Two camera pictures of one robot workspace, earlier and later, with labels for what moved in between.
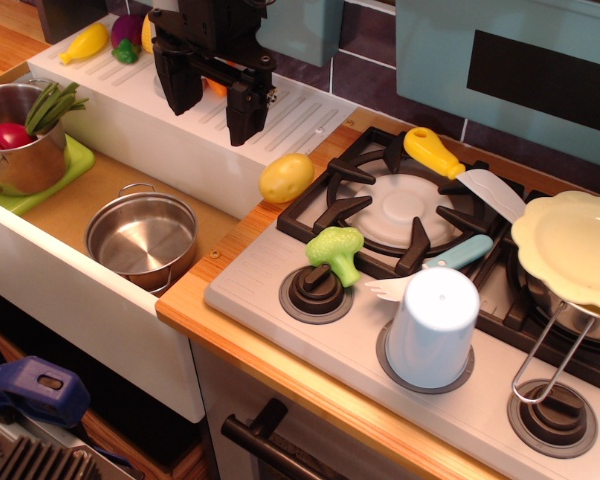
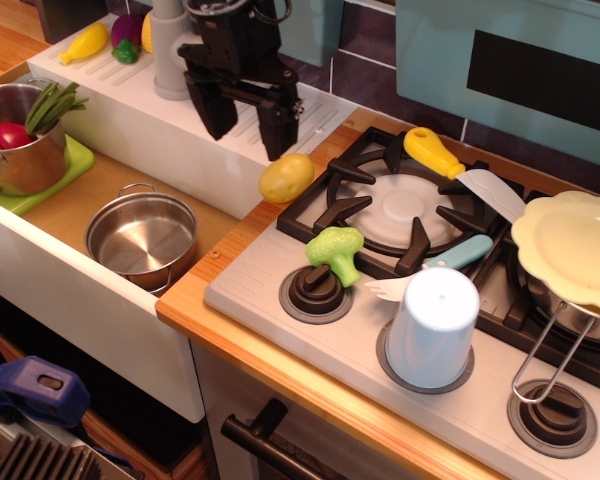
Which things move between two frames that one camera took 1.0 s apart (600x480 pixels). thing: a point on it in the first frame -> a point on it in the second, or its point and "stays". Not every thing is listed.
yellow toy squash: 91,41 stays
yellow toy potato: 286,177 stays
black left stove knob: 315,295 stays
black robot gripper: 224,37 -> 237,57
